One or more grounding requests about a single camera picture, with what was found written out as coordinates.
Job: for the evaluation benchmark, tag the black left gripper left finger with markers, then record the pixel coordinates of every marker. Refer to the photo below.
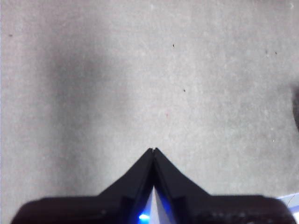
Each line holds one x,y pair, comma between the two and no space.
112,205

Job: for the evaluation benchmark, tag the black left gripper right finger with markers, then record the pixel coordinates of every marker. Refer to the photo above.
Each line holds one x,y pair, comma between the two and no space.
198,207

